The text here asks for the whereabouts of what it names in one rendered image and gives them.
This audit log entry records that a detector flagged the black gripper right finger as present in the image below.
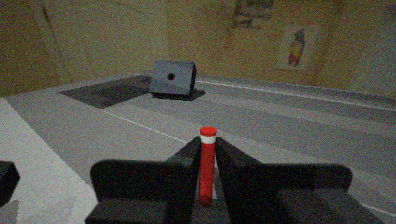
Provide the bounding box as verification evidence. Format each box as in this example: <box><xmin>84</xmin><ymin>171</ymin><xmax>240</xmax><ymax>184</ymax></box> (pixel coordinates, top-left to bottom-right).
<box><xmin>215</xmin><ymin>137</ymin><xmax>353</xmax><ymax>224</ymax></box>

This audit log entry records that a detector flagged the red peg with white band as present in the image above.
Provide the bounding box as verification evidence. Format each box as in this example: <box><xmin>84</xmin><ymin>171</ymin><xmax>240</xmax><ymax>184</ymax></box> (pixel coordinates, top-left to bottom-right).
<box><xmin>199</xmin><ymin>127</ymin><xmax>217</xmax><ymax>206</ymax></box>

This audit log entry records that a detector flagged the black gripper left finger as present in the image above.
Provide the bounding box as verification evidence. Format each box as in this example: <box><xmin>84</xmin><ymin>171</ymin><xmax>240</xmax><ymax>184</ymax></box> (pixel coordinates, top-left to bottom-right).
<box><xmin>90</xmin><ymin>137</ymin><xmax>201</xmax><ymax>224</ymax></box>

